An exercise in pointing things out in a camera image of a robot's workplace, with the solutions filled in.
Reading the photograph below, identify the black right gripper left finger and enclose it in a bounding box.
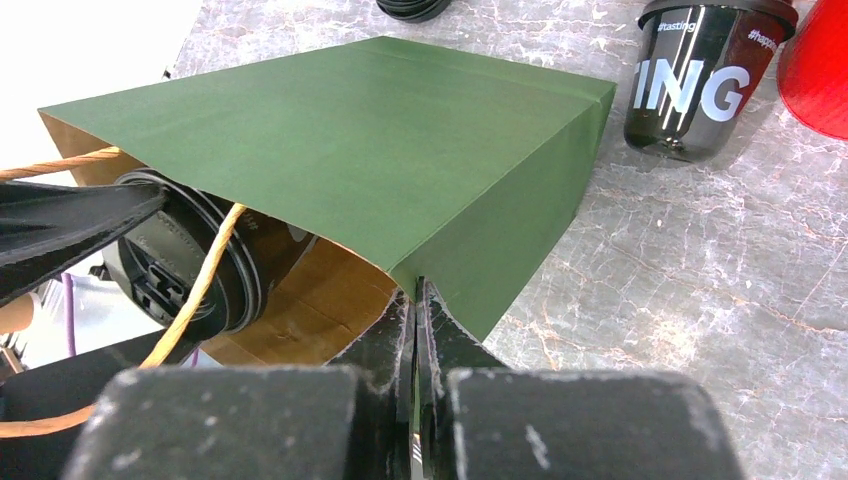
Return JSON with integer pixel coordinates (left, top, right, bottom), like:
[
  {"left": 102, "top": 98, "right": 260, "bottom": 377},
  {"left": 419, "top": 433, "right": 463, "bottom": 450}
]
[{"left": 62, "top": 292, "right": 414, "bottom": 479}]

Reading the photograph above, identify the red cylindrical straw holder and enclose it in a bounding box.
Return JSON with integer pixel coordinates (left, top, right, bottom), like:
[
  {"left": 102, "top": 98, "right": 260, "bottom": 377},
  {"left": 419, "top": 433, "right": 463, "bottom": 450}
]
[{"left": 778, "top": 0, "right": 847, "bottom": 140}]

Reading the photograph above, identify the brown paper bag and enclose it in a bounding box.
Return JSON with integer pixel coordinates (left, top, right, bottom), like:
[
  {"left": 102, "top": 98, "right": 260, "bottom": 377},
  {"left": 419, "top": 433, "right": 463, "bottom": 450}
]
[{"left": 42, "top": 114, "right": 397, "bottom": 365}]

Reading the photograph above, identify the green bag holder block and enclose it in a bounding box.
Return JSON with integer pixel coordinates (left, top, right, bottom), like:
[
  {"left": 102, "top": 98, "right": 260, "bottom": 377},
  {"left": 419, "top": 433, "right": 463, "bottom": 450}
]
[{"left": 39, "top": 37, "right": 616, "bottom": 339}]

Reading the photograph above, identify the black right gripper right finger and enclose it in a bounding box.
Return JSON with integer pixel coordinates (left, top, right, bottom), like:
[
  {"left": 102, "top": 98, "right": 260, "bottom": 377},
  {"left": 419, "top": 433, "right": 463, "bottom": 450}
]
[{"left": 415, "top": 278, "right": 744, "bottom": 479}]

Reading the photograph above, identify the dark translucent cup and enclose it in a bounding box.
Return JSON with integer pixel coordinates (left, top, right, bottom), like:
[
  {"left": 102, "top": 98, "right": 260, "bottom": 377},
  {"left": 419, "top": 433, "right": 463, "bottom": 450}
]
[
  {"left": 102, "top": 168, "right": 316, "bottom": 336},
  {"left": 624, "top": 0, "right": 799, "bottom": 163}
]

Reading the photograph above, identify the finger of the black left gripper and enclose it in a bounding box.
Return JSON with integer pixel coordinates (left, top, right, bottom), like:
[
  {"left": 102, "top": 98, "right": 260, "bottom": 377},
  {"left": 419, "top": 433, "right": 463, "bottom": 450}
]
[{"left": 1, "top": 181, "right": 167, "bottom": 306}]

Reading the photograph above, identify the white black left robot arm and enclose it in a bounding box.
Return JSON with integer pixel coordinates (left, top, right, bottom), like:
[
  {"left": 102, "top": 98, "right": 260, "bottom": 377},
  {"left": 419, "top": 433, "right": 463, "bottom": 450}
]
[{"left": 1, "top": 181, "right": 219, "bottom": 438}]

